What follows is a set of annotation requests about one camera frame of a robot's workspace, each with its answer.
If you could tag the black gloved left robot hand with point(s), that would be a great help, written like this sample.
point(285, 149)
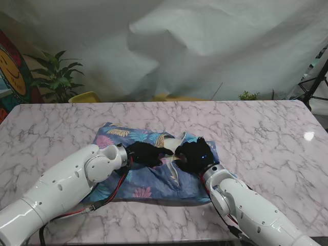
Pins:
point(146, 153)

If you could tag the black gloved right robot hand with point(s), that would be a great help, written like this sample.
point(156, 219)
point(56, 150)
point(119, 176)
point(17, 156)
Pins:
point(196, 156)

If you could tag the white pillow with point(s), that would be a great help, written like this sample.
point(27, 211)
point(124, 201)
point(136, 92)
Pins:
point(170, 143)

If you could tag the blue leaf print pillowcase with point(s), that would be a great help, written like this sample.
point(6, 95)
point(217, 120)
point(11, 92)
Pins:
point(153, 184)

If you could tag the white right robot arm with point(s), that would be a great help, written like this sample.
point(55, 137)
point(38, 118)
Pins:
point(256, 210)

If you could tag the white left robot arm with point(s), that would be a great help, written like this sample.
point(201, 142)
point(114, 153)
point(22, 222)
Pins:
point(64, 187)

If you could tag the yellow brown cardboard piece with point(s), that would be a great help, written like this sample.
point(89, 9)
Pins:
point(164, 97)

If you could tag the thin dry twig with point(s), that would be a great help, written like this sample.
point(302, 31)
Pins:
point(216, 91)

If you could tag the small green plant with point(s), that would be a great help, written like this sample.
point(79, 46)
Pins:
point(248, 96)

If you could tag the large green potted plant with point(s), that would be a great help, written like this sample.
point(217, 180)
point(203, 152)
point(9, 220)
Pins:
point(57, 77)

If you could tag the white backdrop sheet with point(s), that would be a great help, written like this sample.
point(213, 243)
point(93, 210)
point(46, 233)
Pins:
point(179, 38)

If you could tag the black tripod stand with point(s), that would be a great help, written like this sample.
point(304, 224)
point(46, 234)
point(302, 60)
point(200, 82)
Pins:
point(315, 84)

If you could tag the colourful smiley face board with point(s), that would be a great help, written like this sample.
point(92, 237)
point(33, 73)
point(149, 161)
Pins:
point(10, 69)

